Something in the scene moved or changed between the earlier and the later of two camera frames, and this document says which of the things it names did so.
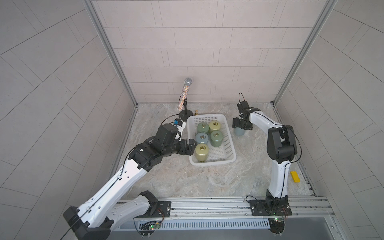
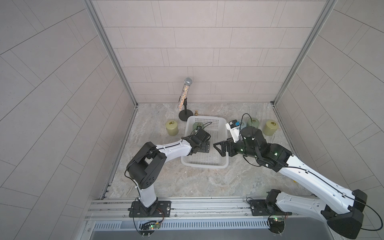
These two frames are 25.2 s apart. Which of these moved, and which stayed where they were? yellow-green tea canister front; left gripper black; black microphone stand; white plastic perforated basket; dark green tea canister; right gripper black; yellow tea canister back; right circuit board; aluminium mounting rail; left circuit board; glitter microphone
Moved: right gripper black; yellow-green tea canister front; left gripper black; yellow tea canister back; dark green tea canister; white plastic perforated basket
Stayed: left circuit board; black microphone stand; glitter microphone; right circuit board; aluminium mounting rail
